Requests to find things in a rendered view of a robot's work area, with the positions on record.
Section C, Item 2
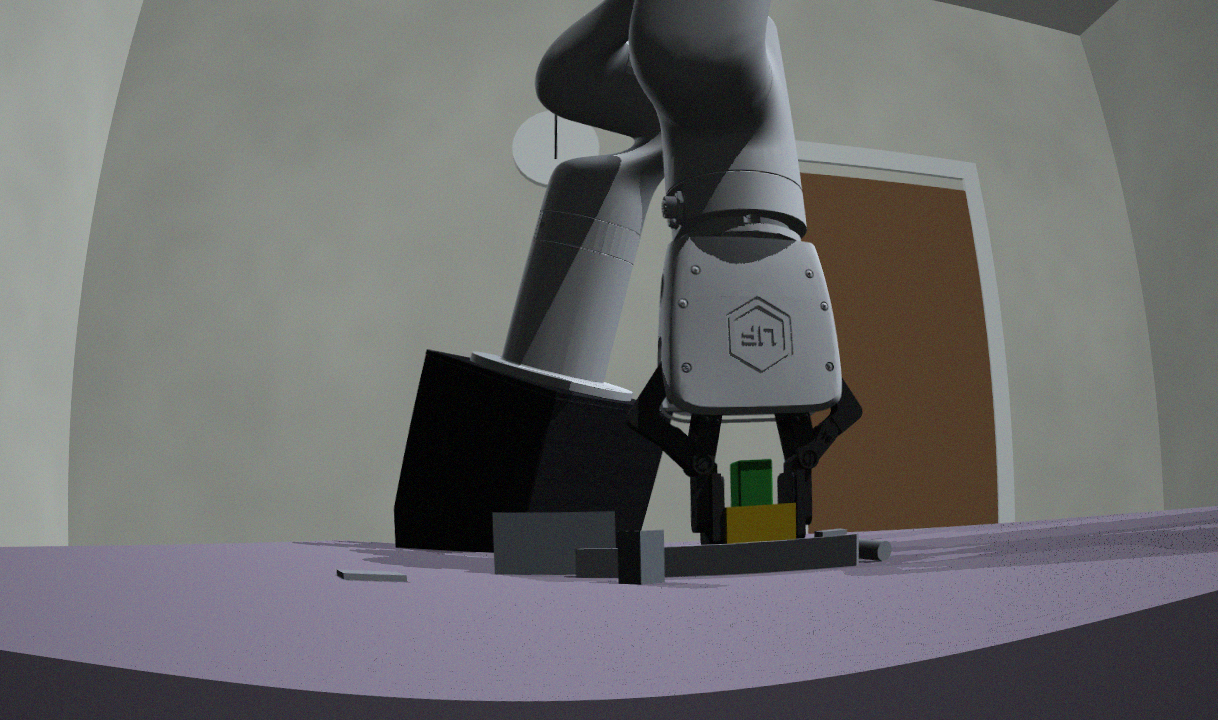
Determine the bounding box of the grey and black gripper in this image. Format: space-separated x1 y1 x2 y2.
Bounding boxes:
625 222 864 545

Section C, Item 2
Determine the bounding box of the yellow square nut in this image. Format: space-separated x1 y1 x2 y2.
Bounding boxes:
723 503 797 545

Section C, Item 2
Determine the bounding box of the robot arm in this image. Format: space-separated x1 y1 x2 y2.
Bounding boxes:
470 0 808 401

